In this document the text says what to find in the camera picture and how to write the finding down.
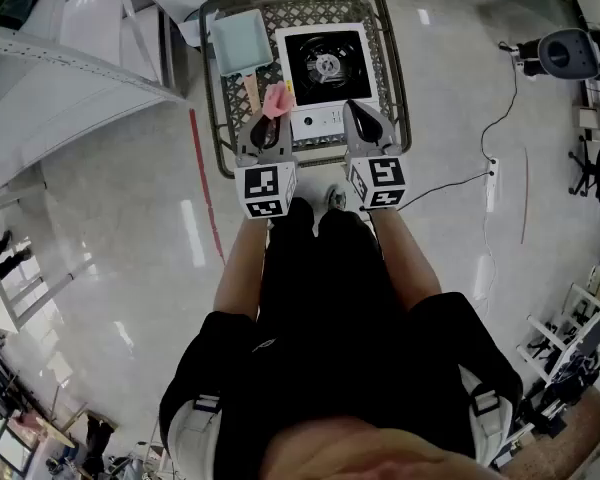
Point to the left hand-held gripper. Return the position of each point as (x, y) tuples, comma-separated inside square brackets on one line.
[(262, 183)]

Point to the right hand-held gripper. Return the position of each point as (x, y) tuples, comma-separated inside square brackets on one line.
[(385, 173)]

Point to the pink knitted cloth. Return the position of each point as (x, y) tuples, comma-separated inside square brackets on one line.
[(278, 99)]

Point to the white portable gas stove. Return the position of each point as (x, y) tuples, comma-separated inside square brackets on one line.
[(320, 128)]

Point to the person's left forearm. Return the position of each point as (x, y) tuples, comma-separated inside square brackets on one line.
[(240, 273)]

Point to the person's right forearm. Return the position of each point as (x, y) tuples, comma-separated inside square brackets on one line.
[(405, 263)]

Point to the person's shoe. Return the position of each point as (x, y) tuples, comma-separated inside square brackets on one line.
[(336, 199)]

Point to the light blue square pan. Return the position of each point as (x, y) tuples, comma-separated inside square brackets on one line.
[(240, 43)]

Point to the white power strip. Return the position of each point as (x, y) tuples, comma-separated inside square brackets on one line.
[(492, 178)]

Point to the metal lattice table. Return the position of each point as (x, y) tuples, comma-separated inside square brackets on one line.
[(310, 13)]

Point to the thin red stick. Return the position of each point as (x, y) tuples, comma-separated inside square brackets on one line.
[(525, 193)]

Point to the grey office chair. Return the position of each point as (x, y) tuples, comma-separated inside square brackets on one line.
[(565, 53)]

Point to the white equipment shelf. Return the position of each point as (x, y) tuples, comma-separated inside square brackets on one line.
[(570, 328)]

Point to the person's face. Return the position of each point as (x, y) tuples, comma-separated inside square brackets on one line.
[(380, 455)]

